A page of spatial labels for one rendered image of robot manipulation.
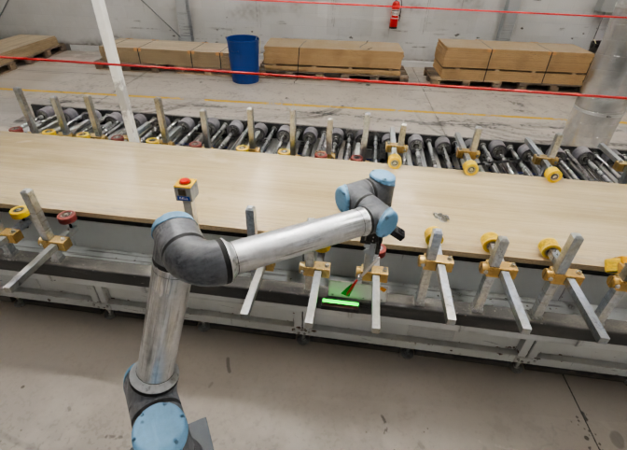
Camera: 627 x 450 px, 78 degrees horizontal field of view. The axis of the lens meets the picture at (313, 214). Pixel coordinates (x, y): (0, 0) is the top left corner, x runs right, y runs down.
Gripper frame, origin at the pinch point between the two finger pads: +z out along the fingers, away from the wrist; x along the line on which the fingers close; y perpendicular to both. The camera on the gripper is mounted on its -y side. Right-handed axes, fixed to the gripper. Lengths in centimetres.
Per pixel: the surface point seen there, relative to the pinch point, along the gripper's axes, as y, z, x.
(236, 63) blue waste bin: 224, 66, -532
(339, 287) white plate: 13.5, 24.7, -5.4
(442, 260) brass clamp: -27.4, 3.9, -6.9
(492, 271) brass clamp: -47.0, 5.6, -5.2
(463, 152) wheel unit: -55, 5, -114
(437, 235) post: -22.4, -8.6, -6.0
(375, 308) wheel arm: -1.5, 15.0, 13.3
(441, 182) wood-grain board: -39, 11, -84
